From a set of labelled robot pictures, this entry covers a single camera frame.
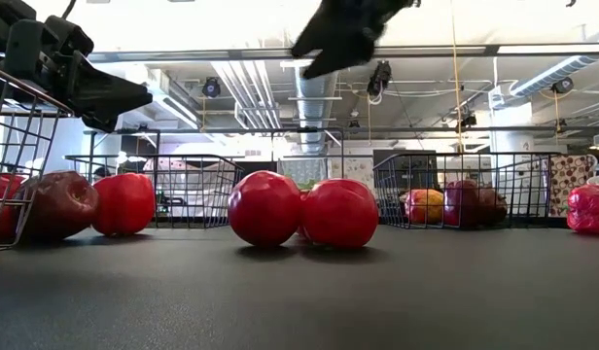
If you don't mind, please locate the silver ventilation duct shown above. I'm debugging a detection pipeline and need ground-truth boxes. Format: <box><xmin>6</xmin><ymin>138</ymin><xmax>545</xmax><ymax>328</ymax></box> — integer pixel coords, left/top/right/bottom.
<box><xmin>293</xmin><ymin>65</ymin><xmax>340</xmax><ymax>155</ymax></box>

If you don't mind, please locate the red bell pepper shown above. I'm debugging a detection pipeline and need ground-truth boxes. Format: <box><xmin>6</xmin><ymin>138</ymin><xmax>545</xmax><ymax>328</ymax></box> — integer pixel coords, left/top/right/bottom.
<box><xmin>565</xmin><ymin>183</ymin><xmax>599</xmax><ymax>236</ymax></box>
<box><xmin>91</xmin><ymin>172</ymin><xmax>158</xmax><ymax>238</ymax></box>
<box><xmin>0</xmin><ymin>172</ymin><xmax>27</xmax><ymax>240</ymax></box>

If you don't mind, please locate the black hanging cable reel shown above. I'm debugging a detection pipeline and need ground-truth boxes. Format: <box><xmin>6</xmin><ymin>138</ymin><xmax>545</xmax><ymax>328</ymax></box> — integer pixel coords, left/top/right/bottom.
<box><xmin>201</xmin><ymin>76</ymin><xmax>222</xmax><ymax>99</ymax></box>
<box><xmin>551</xmin><ymin>76</ymin><xmax>576</xmax><ymax>96</ymax></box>

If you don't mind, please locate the polka dot cloth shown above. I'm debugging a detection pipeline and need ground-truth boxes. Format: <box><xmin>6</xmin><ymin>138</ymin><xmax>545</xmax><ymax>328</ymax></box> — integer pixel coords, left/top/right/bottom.
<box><xmin>549</xmin><ymin>154</ymin><xmax>598</xmax><ymax>219</ymax></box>

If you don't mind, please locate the white perforated ceiling duct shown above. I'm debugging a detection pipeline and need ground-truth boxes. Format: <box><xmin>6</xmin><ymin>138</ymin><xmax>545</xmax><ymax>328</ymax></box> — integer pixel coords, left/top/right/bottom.
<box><xmin>509</xmin><ymin>53</ymin><xmax>599</xmax><ymax>98</ymax></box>

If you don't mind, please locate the black wire basket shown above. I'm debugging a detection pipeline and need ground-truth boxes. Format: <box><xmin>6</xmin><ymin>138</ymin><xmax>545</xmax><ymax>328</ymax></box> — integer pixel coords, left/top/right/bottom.
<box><xmin>371</xmin><ymin>152</ymin><xmax>563</xmax><ymax>229</ymax></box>
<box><xmin>64</xmin><ymin>154</ymin><xmax>245</xmax><ymax>229</ymax></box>

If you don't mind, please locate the overhead metal frame beam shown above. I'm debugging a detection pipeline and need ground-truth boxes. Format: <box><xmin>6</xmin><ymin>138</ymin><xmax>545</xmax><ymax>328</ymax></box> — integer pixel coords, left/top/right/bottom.
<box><xmin>88</xmin><ymin>42</ymin><xmax>599</xmax><ymax>63</ymax></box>

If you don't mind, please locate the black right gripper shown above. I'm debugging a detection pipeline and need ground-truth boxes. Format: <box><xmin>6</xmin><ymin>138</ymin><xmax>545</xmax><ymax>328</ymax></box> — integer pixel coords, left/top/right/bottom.
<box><xmin>289</xmin><ymin>0</ymin><xmax>421</xmax><ymax>81</ymax></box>

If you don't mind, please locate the bronze wire basket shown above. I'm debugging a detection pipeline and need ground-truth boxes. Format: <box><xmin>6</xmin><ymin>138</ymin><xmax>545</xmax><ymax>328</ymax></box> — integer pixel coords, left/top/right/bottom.
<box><xmin>0</xmin><ymin>62</ymin><xmax>76</xmax><ymax>254</ymax></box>

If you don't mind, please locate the dark red apple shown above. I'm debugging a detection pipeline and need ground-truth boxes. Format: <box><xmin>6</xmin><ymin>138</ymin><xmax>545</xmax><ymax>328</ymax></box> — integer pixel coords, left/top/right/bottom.
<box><xmin>476</xmin><ymin>187</ymin><xmax>509</xmax><ymax>226</ymax></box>
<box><xmin>16</xmin><ymin>169</ymin><xmax>101</xmax><ymax>243</ymax></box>

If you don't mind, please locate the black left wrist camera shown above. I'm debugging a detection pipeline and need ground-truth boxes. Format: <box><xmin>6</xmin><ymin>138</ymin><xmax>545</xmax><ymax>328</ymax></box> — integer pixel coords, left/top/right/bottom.
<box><xmin>44</xmin><ymin>14</ymin><xmax>95</xmax><ymax>58</ymax></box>

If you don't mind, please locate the dark monitor screen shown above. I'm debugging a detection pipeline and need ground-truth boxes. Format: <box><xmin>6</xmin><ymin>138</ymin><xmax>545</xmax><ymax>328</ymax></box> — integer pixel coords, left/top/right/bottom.
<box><xmin>371</xmin><ymin>149</ymin><xmax>438</xmax><ymax>191</ymax></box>

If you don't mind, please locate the black table mat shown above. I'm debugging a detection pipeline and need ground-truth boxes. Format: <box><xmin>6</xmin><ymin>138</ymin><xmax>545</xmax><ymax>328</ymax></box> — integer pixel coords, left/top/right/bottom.
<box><xmin>0</xmin><ymin>222</ymin><xmax>599</xmax><ymax>350</ymax></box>

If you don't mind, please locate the crimson red apple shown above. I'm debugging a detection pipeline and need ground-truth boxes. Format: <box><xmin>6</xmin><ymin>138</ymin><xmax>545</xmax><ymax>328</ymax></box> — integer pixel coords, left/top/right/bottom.
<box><xmin>227</xmin><ymin>169</ymin><xmax>303</xmax><ymax>248</ymax></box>

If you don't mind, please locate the yellow red apple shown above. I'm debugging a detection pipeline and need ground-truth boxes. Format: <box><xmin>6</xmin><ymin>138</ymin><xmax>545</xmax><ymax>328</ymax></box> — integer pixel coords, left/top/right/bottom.
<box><xmin>403</xmin><ymin>188</ymin><xmax>445</xmax><ymax>226</ymax></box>

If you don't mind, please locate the black hanging device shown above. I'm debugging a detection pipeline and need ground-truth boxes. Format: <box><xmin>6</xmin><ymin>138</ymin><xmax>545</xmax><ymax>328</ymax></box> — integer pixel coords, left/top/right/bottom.
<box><xmin>366</xmin><ymin>60</ymin><xmax>393</xmax><ymax>106</ymax></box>
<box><xmin>455</xmin><ymin>114</ymin><xmax>478</xmax><ymax>133</ymax></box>

